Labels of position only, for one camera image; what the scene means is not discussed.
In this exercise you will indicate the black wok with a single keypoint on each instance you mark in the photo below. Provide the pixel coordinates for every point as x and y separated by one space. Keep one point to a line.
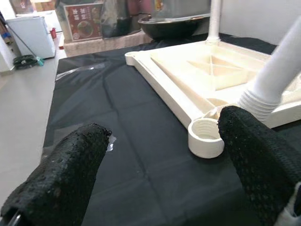
169 29

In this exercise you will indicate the black round floor object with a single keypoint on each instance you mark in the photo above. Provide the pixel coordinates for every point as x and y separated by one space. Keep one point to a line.
23 60

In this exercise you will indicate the black tablecloth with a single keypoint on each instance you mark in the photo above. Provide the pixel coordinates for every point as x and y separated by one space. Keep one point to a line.
129 106

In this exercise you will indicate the clear plastic storage container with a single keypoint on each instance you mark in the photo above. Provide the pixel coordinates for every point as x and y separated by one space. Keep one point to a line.
178 8

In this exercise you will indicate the box with red print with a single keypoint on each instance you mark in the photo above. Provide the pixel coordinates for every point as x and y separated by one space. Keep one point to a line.
83 22

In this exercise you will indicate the broom with green head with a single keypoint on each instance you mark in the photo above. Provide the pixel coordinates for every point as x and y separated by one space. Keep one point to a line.
39 61

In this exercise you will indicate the clear plastic film scrap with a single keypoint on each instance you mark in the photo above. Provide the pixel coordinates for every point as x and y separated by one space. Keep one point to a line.
77 70

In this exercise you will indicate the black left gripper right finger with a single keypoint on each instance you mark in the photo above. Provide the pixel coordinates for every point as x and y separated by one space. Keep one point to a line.
258 160

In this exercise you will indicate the white plastic children table top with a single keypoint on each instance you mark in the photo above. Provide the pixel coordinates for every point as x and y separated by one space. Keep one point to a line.
235 58

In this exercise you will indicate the white fridge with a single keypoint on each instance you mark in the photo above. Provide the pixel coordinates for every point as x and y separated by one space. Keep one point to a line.
33 35

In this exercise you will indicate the crumpled clear plastic film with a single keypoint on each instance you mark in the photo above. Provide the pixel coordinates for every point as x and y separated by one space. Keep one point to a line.
111 143

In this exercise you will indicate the small red bottle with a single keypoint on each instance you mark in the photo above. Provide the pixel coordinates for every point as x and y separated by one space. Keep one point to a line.
53 33

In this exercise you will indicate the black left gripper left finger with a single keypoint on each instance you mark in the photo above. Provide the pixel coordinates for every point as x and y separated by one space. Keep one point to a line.
54 183

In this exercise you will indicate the patterned beige cloth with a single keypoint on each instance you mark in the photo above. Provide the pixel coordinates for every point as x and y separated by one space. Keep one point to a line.
101 46

